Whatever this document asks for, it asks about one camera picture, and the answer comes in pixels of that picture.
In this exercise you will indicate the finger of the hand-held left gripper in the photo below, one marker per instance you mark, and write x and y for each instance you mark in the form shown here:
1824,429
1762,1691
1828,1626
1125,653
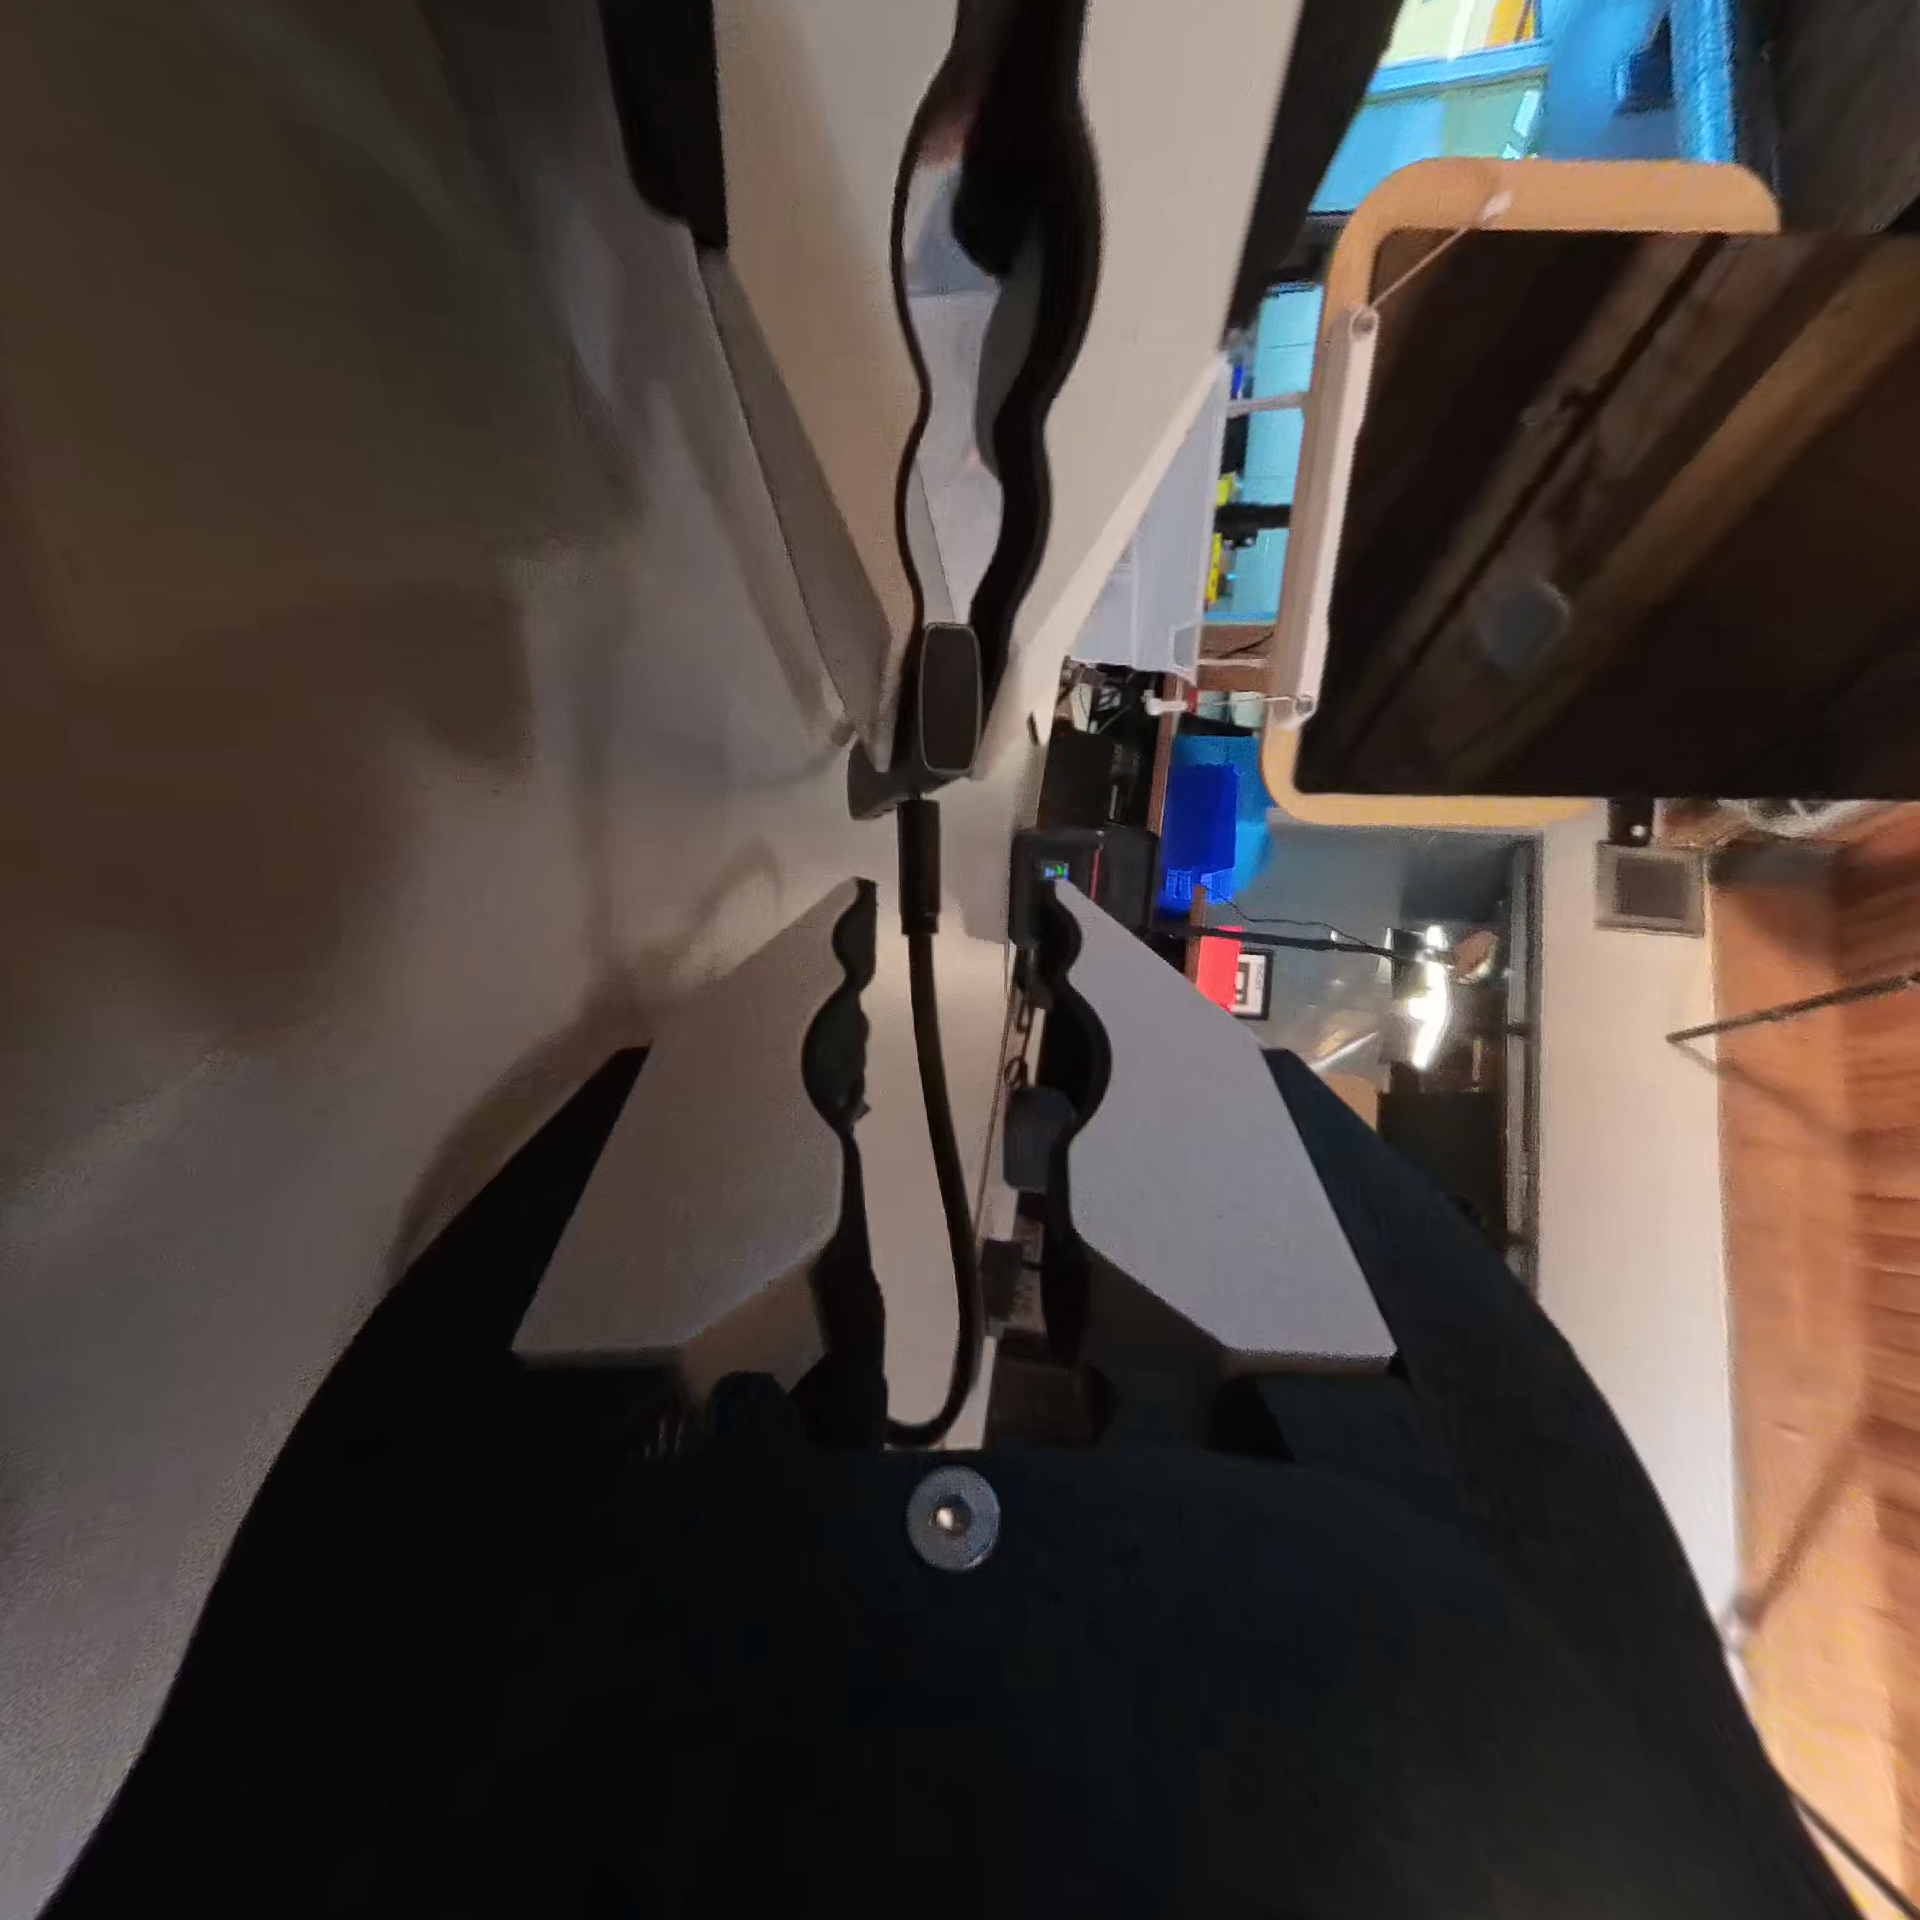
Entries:
810,224
1170,182

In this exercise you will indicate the black white marker tag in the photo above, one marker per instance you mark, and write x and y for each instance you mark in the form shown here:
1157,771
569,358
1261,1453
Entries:
1252,984

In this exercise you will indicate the blue plastic object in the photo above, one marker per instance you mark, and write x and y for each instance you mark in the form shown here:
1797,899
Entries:
1201,825

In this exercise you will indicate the black metal bar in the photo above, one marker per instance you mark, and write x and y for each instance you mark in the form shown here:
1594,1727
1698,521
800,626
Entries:
1800,1005

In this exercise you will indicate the blue shelf unit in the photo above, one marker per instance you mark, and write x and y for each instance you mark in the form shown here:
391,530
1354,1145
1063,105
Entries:
1717,90

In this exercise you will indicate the white mounting bracket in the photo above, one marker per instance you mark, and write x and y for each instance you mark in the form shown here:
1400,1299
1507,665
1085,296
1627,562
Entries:
1328,510

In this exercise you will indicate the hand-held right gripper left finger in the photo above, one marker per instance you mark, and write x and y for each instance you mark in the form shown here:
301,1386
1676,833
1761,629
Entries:
704,1200

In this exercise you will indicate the wall vent grille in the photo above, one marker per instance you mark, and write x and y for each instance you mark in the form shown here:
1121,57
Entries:
1650,887

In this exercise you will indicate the small red box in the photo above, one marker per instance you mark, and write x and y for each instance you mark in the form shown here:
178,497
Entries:
1215,968

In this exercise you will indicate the wood-rimmed dark panel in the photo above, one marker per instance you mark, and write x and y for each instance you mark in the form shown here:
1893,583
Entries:
1650,523

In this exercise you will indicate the clear plastic storage box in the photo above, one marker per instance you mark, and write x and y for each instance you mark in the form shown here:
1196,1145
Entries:
1162,585

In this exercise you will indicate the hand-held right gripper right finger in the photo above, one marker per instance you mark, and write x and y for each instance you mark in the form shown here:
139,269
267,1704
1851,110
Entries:
1215,1200

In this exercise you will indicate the small black display device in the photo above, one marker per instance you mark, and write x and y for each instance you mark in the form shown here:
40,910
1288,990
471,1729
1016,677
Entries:
1101,862

